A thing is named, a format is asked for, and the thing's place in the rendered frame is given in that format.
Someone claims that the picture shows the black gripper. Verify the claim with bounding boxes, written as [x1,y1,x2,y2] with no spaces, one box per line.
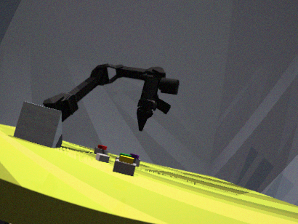
[137,88,157,131]

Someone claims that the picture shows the red button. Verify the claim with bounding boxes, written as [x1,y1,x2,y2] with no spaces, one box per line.
[94,145,108,156]

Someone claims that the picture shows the purple button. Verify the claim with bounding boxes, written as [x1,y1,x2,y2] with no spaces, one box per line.
[130,153,140,167]

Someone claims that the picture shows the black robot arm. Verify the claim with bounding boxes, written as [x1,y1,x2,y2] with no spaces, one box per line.
[43,64,180,122]

